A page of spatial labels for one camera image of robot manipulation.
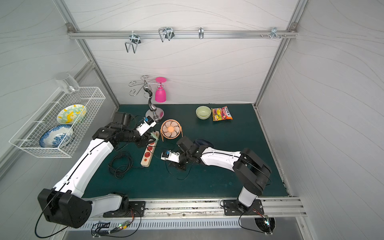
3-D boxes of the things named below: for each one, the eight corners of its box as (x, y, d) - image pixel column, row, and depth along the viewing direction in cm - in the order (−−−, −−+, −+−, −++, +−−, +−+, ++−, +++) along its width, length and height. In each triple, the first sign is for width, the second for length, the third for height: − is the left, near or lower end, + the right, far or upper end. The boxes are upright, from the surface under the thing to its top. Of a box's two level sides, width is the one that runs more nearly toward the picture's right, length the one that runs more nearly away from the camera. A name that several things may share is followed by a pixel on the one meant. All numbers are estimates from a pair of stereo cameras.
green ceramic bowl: (195, 122, 115) (195, 115, 108) (195, 113, 121) (195, 105, 115) (210, 122, 115) (211, 115, 108) (209, 113, 121) (210, 105, 115)
